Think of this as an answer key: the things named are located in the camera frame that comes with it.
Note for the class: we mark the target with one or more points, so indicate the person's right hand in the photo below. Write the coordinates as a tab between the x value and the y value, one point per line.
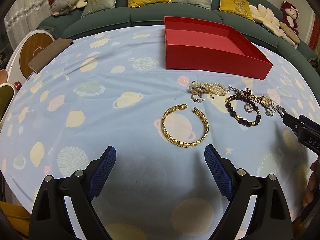
312	185

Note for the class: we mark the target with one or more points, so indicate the red monkey plush toy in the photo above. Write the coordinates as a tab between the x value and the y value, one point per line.
290	14

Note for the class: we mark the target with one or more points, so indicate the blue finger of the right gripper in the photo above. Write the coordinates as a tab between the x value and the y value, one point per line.
308	122
282	112

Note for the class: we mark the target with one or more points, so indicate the blue planet print tablecloth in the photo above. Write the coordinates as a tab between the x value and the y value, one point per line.
110	89

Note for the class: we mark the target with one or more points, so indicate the gold wrist watch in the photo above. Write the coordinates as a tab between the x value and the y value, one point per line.
265	101

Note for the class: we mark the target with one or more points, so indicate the red wall scroll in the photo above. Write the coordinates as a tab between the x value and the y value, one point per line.
314	37

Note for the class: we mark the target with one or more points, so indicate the gold hoop earring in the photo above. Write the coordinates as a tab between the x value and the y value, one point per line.
197	97

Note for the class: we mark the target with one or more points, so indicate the brown cardboard sheet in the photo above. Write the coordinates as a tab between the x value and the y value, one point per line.
49	53

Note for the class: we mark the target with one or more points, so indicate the white sheer curtain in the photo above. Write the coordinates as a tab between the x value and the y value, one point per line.
23	17

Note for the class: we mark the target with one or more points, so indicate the white flower shaped pillow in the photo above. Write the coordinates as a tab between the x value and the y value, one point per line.
266	17

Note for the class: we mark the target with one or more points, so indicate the gold chain bangle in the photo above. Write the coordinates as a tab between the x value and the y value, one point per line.
177	129

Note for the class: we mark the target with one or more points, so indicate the white round wooden-faced device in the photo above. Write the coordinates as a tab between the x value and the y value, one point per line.
17	67

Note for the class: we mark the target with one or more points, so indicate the beige round cushion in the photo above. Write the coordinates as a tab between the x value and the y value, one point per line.
290	33

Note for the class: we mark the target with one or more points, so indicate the yellow embroidered cushion right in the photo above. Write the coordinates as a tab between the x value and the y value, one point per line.
237	7

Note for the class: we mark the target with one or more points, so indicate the dark green sectional sofa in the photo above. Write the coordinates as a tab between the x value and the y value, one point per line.
75	25

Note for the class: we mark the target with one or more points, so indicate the red shallow tray box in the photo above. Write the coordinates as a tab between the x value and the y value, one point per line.
193	44

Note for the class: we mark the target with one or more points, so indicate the grey green embroidered cushion left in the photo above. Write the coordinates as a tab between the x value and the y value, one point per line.
97	5

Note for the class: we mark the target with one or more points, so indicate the small hand mirror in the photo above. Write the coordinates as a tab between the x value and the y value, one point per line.
7	93

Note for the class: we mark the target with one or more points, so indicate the grey pig plush toy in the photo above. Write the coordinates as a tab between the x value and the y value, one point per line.
62	7

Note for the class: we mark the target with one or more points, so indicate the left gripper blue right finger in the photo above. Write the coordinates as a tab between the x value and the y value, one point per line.
220	174

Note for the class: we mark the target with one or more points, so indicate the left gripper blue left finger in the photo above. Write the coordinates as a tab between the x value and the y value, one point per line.
99	170

